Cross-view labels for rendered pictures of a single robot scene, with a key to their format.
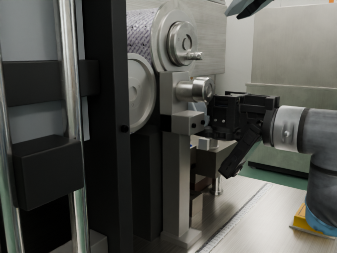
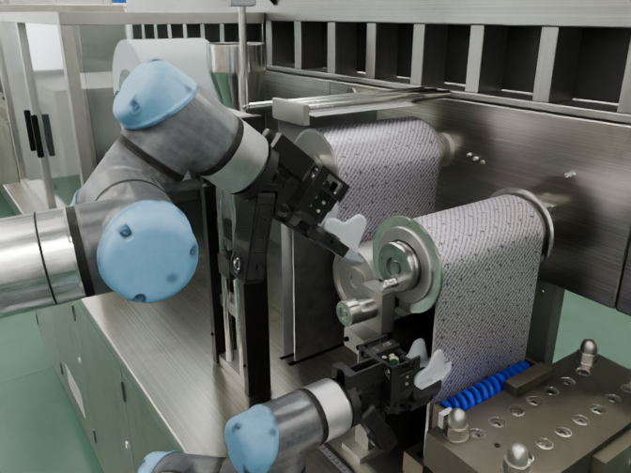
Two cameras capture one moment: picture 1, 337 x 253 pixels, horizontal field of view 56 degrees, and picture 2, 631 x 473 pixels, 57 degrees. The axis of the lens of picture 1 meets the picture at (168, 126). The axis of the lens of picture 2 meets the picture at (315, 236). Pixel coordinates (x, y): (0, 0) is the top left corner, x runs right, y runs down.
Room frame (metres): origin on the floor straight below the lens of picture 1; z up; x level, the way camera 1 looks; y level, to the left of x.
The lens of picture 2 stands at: (0.72, -0.79, 1.60)
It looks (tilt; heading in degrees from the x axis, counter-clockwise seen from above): 21 degrees down; 110
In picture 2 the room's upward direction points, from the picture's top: straight up
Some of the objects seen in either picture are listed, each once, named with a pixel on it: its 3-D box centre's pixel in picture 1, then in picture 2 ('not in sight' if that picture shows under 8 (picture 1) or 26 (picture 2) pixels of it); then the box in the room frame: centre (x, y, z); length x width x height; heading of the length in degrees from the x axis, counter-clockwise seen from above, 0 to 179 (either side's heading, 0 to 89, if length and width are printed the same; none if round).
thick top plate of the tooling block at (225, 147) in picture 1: (162, 142); (554, 425); (0.82, 0.02, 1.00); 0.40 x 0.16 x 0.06; 55
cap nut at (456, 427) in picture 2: (210, 137); (456, 421); (0.68, -0.09, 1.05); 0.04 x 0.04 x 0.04
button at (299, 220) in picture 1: (316, 218); not in sight; (0.57, -0.30, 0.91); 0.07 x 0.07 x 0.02; 55
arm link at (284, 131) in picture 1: (288, 128); (324, 407); (0.52, -0.20, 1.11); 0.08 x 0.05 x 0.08; 145
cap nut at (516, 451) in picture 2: not in sight; (516, 458); (0.76, -0.14, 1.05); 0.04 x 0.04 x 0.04
